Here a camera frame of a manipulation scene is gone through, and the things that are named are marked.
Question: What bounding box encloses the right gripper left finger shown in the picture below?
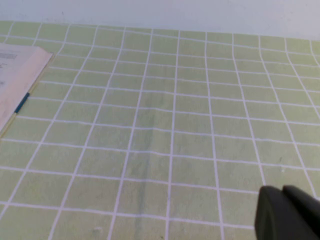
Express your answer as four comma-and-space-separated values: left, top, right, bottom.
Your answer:
254, 185, 320, 240

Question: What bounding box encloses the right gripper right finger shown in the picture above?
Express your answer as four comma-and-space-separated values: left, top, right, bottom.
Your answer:
282, 185, 320, 221

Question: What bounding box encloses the white technical book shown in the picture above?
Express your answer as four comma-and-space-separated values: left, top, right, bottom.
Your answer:
0, 42, 55, 139

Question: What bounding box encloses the green white checked tablecloth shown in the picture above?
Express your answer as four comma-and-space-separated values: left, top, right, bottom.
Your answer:
0, 20, 320, 240

